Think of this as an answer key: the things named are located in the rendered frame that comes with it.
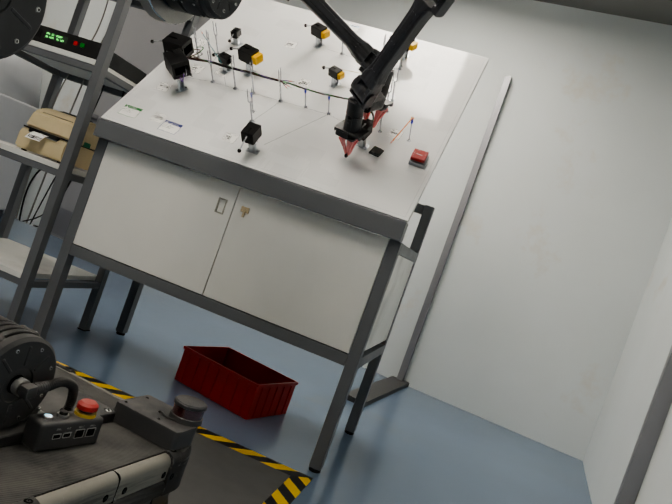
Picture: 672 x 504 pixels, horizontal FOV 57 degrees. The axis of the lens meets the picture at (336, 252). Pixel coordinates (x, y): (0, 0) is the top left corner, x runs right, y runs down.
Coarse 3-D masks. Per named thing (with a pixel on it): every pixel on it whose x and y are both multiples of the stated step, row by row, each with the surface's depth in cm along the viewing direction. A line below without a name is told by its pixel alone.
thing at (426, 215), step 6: (420, 204) 255; (414, 210) 256; (420, 210) 255; (426, 210) 254; (432, 210) 254; (426, 216) 254; (420, 222) 255; (426, 222) 254; (420, 228) 254; (426, 228) 254; (420, 234) 254; (414, 240) 255; (420, 240) 254; (414, 246) 254; (420, 246) 255
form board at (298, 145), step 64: (256, 0) 280; (192, 64) 247; (320, 64) 250; (448, 64) 253; (192, 128) 222; (320, 128) 224; (384, 128) 226; (448, 128) 227; (320, 192) 204; (384, 192) 204
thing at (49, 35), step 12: (36, 36) 233; (48, 36) 232; (60, 36) 231; (72, 36) 229; (60, 48) 230; (72, 48) 229; (84, 48) 228; (96, 48) 227; (120, 60) 240; (120, 72) 242; (132, 72) 249
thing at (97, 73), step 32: (128, 0) 224; (192, 32) 269; (64, 64) 252; (96, 64) 224; (96, 96) 225; (32, 160) 227; (64, 160) 224; (64, 192) 227; (0, 224) 281; (0, 256) 240; (32, 256) 224; (96, 288) 268
